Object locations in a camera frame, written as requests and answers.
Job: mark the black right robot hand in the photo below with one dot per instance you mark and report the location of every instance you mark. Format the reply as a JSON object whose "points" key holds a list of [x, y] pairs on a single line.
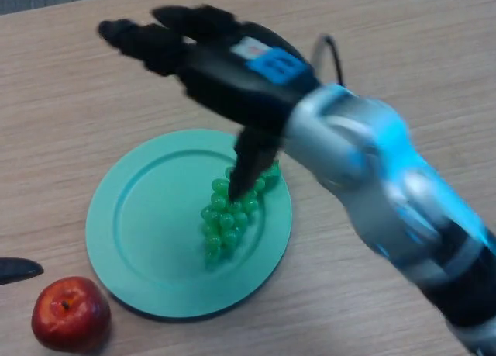
{"points": [[232, 84]]}

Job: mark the teal round plate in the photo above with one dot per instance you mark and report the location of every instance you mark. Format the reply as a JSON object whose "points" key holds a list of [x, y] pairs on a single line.
{"points": [[155, 232]]}

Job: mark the red apple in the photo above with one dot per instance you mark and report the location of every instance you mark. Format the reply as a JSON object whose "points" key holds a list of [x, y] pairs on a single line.
{"points": [[71, 321]]}

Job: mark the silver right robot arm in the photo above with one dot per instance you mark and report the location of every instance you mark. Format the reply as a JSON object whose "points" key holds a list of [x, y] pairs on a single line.
{"points": [[387, 177]]}

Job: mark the green grape bunch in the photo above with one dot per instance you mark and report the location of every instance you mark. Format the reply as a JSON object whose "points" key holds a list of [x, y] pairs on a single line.
{"points": [[224, 224]]}

